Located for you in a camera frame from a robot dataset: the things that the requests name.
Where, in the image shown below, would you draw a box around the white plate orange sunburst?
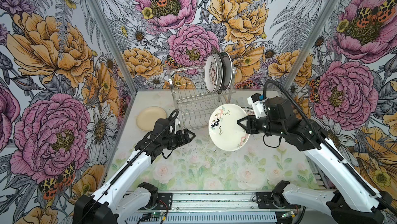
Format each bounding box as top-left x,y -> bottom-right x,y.
242,107 -> 255,115

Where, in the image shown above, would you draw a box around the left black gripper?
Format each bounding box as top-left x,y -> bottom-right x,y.
162,129 -> 195,150

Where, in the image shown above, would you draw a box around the aluminium front rail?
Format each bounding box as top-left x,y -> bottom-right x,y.
123,189 -> 336,214

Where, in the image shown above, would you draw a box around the cream round plate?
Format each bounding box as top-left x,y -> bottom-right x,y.
136,107 -> 167,131

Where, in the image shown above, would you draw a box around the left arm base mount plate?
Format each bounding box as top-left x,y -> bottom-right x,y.
146,193 -> 173,211

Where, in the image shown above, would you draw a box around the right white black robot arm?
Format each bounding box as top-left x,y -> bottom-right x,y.
237,80 -> 397,224

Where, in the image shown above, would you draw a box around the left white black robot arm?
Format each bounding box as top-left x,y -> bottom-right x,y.
72,109 -> 195,224

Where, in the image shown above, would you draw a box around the green circuit board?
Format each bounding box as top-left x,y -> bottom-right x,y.
142,212 -> 166,219

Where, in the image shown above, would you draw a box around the white plate with black drawing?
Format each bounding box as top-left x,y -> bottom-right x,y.
208,104 -> 250,152

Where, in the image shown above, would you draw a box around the white plate green red rim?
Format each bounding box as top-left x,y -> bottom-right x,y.
220,51 -> 233,90

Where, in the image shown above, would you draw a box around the black square floral plate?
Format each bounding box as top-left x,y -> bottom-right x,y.
212,46 -> 226,95

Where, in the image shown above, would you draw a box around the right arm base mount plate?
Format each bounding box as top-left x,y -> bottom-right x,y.
253,191 -> 278,209

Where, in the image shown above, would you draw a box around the chrome wire dish rack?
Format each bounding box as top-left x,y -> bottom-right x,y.
166,65 -> 236,130

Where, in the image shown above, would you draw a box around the white vented panel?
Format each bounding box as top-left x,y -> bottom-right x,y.
122,212 -> 278,224

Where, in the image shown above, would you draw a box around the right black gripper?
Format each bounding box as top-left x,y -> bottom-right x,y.
237,115 -> 286,137

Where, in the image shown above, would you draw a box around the white plate red characters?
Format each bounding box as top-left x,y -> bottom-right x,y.
204,54 -> 218,93

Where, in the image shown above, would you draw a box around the white plate black rim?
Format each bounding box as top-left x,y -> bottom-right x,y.
214,53 -> 223,94

